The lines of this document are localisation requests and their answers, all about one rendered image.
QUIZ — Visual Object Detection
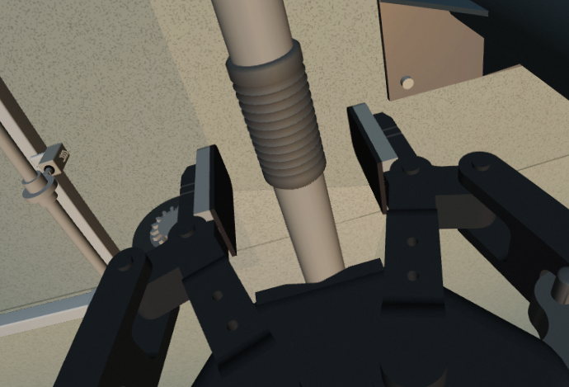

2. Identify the white and brown side rail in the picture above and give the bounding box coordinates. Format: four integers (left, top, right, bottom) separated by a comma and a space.
0, 77, 120, 272

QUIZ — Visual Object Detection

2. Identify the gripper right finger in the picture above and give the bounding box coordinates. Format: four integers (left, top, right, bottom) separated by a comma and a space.
346, 102, 569, 309

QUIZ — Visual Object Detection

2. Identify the brown panel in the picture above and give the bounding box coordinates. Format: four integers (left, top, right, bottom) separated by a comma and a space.
373, 0, 486, 102

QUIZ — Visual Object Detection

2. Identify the thin beige pole with rings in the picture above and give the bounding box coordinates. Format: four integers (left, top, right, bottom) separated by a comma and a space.
0, 124, 110, 277

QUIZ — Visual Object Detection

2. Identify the beige tube with ribbed grip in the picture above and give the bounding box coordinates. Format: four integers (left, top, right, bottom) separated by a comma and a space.
197, 0, 346, 284

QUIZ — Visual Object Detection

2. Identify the small beige box with knob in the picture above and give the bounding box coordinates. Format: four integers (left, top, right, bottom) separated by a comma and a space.
31, 143, 72, 178

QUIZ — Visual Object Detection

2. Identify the grey ring clamp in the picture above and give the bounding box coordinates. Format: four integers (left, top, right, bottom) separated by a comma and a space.
528, 265, 569, 342

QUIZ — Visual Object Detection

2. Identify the light grey bar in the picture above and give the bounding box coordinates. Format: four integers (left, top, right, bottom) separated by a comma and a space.
0, 292, 97, 338

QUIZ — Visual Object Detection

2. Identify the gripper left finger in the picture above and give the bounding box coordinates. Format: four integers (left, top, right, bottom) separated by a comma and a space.
53, 144, 273, 387

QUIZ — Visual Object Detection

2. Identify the dark blue bulky body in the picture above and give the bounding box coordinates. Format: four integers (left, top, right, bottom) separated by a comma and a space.
437, 0, 569, 91

